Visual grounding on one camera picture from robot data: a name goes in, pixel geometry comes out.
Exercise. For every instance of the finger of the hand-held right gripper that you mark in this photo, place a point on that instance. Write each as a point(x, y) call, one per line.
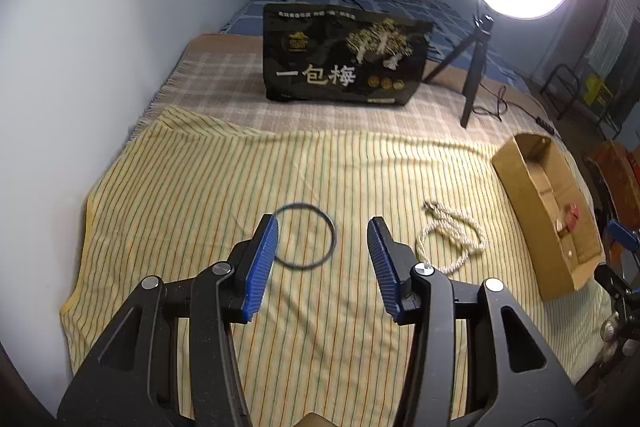
point(620, 289)
point(625, 237)

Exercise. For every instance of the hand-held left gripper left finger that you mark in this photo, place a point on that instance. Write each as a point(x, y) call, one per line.
point(257, 267)

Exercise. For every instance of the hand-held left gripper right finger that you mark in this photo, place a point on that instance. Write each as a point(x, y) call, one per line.
point(382, 267)

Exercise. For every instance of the dark thin bangle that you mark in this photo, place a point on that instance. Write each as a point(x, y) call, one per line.
point(334, 239)

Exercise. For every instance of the cardboard box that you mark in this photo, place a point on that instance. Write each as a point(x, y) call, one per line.
point(520, 187)

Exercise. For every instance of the orange cloth-covered furniture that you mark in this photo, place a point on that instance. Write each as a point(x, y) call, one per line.
point(620, 177)

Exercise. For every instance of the yellow striped cloth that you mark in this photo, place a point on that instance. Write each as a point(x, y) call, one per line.
point(200, 187)

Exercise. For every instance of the black clothes rack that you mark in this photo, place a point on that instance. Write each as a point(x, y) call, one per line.
point(562, 82)

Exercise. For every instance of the beige checked blanket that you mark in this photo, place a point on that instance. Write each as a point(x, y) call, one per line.
point(220, 82)

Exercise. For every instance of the white striped towel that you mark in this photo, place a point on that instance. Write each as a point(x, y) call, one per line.
point(610, 37)

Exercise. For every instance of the black tripod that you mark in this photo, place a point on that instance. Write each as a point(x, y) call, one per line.
point(475, 72)

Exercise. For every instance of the black printed snack bag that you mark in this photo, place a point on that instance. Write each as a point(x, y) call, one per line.
point(320, 57)

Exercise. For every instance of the blue patterned bed sheet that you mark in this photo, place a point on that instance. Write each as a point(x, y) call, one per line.
point(250, 2)

